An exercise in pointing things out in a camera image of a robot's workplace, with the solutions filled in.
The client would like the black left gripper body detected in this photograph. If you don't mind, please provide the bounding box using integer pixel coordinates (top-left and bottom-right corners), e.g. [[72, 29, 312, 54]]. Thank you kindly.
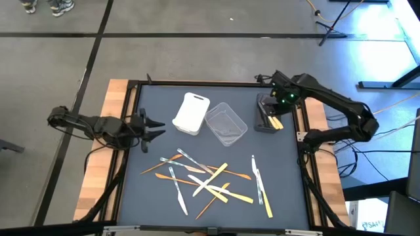
[[130, 108, 148, 154]]

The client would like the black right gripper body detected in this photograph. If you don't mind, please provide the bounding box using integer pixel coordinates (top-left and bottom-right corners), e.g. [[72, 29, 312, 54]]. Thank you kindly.
[[267, 81, 301, 115]]

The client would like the dark grey plastic bin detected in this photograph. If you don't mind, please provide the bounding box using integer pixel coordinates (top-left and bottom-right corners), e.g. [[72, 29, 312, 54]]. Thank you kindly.
[[253, 92, 284, 134]]

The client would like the white plastic bin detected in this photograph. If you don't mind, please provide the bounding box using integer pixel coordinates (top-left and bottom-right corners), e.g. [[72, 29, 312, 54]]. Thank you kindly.
[[171, 92, 211, 136]]

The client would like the clear plastic bin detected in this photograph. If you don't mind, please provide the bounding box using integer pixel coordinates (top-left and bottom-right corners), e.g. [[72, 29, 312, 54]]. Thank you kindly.
[[204, 102, 249, 148]]

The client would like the grey table mat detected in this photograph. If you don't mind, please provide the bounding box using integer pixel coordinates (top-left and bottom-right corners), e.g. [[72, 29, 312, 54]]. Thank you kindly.
[[117, 84, 312, 231]]

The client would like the black tripod stand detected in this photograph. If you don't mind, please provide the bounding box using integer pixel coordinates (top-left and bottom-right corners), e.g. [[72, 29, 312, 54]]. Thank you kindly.
[[315, 0, 348, 47]]

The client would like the black desk foot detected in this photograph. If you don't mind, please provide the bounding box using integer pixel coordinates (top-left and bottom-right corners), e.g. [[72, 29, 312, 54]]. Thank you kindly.
[[357, 64, 420, 90], [342, 176, 410, 202]]

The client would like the silver aluminium bar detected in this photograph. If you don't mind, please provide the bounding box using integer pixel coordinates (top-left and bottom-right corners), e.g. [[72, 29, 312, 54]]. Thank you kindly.
[[102, 224, 324, 236]]

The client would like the grey chair foot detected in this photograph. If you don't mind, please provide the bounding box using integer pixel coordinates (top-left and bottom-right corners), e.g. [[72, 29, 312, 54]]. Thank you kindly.
[[0, 138, 26, 154]]

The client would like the white printed box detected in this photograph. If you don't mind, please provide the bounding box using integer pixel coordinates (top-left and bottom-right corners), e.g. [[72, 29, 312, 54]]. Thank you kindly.
[[355, 199, 387, 234]]

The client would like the person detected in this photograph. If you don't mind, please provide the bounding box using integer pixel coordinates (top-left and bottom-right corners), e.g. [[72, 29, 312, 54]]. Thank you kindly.
[[18, 0, 75, 18]]

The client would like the dark grey chair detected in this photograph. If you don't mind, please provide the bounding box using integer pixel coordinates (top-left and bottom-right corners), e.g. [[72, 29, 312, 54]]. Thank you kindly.
[[383, 108, 420, 236]]

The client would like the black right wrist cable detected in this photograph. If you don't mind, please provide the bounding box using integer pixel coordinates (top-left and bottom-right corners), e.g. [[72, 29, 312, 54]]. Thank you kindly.
[[254, 73, 275, 87]]

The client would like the black aluminium table frame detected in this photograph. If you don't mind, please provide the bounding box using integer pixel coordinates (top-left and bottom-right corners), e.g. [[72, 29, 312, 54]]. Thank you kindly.
[[73, 73, 351, 236]]

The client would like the yellow power cable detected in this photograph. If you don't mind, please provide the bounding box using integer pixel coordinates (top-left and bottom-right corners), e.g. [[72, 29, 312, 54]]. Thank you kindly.
[[305, 0, 365, 24]]

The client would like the yellow extension cord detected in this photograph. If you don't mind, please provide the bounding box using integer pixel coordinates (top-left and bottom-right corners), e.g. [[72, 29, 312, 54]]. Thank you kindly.
[[372, 92, 420, 115]]

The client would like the white cable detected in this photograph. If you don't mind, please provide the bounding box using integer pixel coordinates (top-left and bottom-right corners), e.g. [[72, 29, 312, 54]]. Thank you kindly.
[[373, 116, 420, 140]]

